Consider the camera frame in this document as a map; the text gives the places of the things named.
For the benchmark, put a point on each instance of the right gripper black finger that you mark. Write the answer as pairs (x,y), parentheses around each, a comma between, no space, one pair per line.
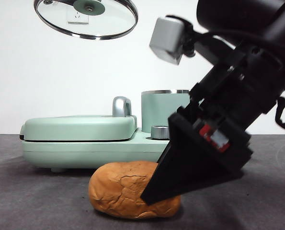
(187,167)

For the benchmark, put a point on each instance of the brown potato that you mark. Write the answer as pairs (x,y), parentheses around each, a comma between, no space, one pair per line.
(116,191)

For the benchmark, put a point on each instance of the glass lid with green knob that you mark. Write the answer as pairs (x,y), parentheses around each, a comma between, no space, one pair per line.
(89,7)

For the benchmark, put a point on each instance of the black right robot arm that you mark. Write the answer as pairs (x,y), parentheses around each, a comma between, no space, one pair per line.
(240,16)

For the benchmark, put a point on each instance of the mint green steamer pot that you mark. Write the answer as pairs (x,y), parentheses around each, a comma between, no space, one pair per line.
(161,107)

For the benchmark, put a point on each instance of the silver control knob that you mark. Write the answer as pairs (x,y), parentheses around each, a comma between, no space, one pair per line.
(159,133)

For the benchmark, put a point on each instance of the mint green breakfast machine base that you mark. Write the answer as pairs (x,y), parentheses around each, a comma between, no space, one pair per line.
(96,153)

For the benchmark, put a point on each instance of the mint green griddle cover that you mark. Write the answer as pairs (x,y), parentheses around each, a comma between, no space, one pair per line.
(75,128)

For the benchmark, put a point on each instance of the right wrist grey camera box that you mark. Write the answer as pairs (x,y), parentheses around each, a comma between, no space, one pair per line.
(167,39)

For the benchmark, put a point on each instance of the white wall outlet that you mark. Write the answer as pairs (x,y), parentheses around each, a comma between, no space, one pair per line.
(77,18)

